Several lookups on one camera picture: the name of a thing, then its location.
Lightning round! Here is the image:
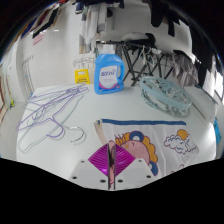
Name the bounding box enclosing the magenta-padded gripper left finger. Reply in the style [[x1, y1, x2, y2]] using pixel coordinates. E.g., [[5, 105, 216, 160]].
[[68, 143, 111, 190]]

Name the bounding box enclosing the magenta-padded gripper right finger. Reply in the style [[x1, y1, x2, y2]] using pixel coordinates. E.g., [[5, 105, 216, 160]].
[[112, 143, 158, 190]]

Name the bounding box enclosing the cartoon lion print towel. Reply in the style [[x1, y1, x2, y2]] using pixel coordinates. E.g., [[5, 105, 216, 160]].
[[94, 118, 200, 190]]

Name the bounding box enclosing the pale blue round clip hanger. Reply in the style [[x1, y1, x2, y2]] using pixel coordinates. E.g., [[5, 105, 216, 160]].
[[139, 76, 194, 118]]

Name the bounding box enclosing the blue detergent bottle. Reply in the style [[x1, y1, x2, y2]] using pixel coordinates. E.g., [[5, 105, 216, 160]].
[[93, 44, 126, 96]]

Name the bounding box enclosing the white pillow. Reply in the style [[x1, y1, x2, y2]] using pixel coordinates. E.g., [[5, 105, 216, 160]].
[[184, 85, 217, 125]]

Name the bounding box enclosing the teal cloth item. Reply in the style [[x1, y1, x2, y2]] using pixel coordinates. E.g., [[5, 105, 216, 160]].
[[213, 117, 223, 145]]

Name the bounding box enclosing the black folding drying rack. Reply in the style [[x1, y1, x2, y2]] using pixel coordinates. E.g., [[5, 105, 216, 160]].
[[96, 38, 188, 88]]

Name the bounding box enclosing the grey garment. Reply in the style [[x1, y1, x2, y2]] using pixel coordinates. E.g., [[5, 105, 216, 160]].
[[171, 49, 198, 88]]

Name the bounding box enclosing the white folded garment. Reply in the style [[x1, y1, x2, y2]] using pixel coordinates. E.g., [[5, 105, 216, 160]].
[[121, 31, 150, 43]]

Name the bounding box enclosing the dark hanging clothes row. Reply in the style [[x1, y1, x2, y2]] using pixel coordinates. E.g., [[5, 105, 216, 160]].
[[146, 0, 223, 93]]

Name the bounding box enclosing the colourful hanging clothes row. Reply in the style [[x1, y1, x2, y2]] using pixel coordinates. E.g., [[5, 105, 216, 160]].
[[18, 4, 63, 43]]

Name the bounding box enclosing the white wire hanger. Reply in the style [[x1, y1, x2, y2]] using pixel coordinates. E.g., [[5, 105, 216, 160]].
[[18, 96, 87, 154]]

